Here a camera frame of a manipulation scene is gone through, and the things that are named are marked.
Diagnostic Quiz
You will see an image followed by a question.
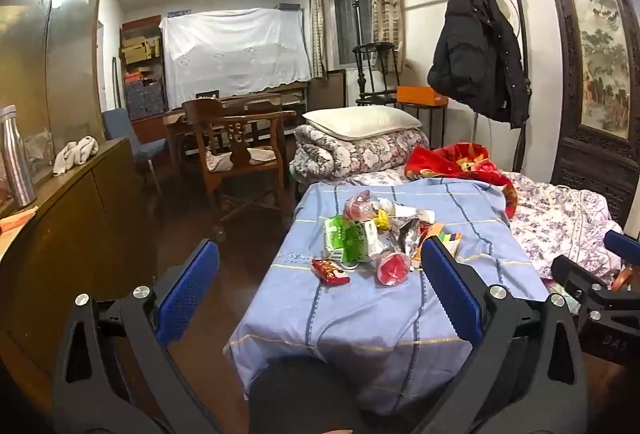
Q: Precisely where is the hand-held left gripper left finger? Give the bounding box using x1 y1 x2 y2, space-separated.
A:
50 239 226 434

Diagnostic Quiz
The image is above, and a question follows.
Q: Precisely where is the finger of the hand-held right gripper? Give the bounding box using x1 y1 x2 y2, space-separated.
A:
551 255 615 311
603 230 640 266

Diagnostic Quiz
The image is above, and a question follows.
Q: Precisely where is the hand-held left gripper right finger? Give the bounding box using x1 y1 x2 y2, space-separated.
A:
410 237 589 434

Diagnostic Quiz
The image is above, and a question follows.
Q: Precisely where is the red snack packet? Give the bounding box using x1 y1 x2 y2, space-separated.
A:
311 258 351 286

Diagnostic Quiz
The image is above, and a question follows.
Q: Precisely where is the colourful striped box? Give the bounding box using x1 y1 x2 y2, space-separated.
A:
422 223 463 260

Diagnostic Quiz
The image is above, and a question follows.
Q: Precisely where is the purple floral sheet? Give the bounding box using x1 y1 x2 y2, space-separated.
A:
350 169 626 286

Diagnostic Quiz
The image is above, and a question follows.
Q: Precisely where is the red plastic cup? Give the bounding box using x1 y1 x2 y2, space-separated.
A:
375 249 414 287

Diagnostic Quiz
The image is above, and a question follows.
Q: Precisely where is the silver foil wrapper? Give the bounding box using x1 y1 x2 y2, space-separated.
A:
387 217 427 261

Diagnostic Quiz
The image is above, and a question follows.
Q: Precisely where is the blue checked cloth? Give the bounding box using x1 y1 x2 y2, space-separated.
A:
223 177 551 417

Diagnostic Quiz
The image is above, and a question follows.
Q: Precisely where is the white and green packet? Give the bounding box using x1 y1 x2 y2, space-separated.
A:
362 220 384 262

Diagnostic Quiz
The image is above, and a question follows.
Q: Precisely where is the green snack packet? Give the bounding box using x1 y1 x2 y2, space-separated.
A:
324 215 368 265

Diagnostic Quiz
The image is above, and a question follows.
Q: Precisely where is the wooden cabinet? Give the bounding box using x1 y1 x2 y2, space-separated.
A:
0 137 162 396

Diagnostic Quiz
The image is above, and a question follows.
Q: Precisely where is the red patterned blanket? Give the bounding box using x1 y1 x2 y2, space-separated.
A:
404 143 519 220

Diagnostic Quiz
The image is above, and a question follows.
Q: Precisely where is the white seat cloth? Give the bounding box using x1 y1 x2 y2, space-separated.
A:
206 148 277 173

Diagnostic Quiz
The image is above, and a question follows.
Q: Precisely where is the black side table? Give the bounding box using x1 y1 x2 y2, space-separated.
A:
396 103 449 151

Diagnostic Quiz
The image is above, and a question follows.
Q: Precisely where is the blue chair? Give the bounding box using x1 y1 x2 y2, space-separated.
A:
102 108 167 176

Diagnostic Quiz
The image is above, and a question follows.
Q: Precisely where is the floral folded quilt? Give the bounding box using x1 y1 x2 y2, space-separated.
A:
290 124 431 181

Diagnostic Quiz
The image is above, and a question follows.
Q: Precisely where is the wooden armchair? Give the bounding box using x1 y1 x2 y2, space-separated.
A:
181 97 297 226

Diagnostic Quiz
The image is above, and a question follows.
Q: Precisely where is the white crumpled cloth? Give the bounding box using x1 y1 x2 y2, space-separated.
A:
52 135 100 176

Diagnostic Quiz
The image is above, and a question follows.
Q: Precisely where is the carved wooden screen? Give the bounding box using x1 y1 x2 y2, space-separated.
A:
532 0 640 231

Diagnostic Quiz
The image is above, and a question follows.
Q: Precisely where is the white pillow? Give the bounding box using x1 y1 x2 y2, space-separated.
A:
302 106 423 141

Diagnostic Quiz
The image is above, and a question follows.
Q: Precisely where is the orange box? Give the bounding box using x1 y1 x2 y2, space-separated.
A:
396 85 449 106

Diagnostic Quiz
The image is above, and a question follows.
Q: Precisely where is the steel bottle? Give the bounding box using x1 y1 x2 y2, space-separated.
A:
0 104 39 209

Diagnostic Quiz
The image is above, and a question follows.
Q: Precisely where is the wooden table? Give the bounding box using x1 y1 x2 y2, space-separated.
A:
162 82 311 165

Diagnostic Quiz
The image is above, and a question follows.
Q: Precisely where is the wooden bookshelf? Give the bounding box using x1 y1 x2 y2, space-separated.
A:
119 14 169 143

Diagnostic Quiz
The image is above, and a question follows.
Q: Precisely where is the black padded jacket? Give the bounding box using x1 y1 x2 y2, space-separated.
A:
427 0 531 130

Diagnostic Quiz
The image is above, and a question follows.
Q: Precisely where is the white cover sheet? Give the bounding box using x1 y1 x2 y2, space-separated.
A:
159 7 312 110

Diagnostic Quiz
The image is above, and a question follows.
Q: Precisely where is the white standing fan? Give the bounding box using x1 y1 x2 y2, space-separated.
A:
480 0 522 40

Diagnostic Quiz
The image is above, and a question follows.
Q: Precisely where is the glass panel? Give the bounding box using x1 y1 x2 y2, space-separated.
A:
0 0 117 156

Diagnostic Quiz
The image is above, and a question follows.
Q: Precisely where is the window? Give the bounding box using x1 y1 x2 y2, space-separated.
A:
332 0 374 68

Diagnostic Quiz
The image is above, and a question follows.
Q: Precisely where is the black metal bed frame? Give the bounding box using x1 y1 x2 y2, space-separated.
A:
350 0 532 171

